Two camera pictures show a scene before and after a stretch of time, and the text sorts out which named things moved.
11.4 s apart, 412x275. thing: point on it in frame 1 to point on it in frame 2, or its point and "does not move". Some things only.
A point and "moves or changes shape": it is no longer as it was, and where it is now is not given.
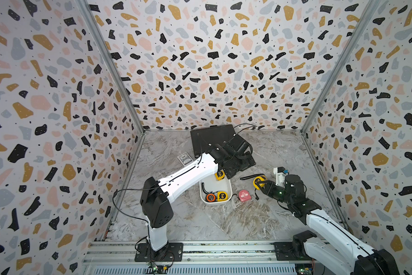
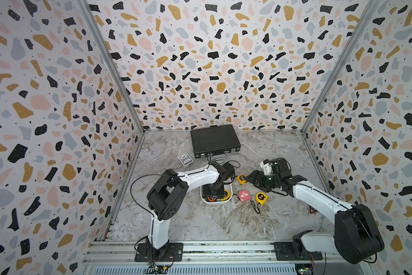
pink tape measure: x=244 y=195 does not move
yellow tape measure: x=222 y=196 does not move
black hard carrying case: x=203 y=138 does not move
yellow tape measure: x=258 y=179 moves or changes shape
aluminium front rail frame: x=118 y=258 does not move
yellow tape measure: x=220 y=175 moves or changes shape
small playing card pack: x=185 y=158 does not move
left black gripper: x=246 y=164 to x=207 y=193
